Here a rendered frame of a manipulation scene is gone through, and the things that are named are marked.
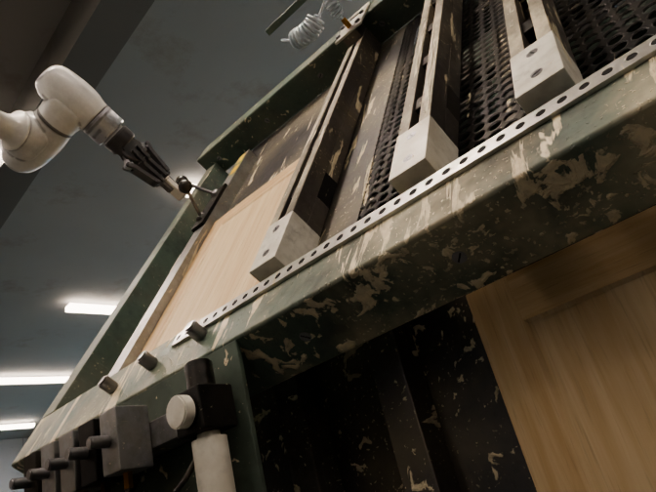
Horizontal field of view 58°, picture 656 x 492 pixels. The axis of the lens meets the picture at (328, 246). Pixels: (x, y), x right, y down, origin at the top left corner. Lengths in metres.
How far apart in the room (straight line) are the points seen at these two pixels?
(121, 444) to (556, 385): 0.60
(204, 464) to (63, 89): 1.04
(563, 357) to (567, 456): 0.13
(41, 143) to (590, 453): 1.35
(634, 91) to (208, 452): 0.65
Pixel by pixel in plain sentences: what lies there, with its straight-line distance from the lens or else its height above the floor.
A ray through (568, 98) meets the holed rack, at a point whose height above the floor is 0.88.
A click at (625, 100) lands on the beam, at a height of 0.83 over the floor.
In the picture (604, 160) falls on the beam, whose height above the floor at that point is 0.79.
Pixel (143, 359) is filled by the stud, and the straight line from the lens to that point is 1.07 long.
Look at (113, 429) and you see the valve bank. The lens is 0.93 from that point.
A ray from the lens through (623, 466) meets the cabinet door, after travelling 0.85.
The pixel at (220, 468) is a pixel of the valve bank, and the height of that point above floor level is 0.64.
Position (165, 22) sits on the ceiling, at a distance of 3.48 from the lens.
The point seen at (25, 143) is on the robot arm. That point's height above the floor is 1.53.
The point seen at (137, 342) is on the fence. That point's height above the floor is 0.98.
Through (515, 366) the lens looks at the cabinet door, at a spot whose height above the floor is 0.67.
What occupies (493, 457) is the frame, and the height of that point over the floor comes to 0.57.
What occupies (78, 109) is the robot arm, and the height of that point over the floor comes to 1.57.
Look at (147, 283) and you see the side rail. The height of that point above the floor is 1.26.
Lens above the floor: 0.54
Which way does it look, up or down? 25 degrees up
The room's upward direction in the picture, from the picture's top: 15 degrees counter-clockwise
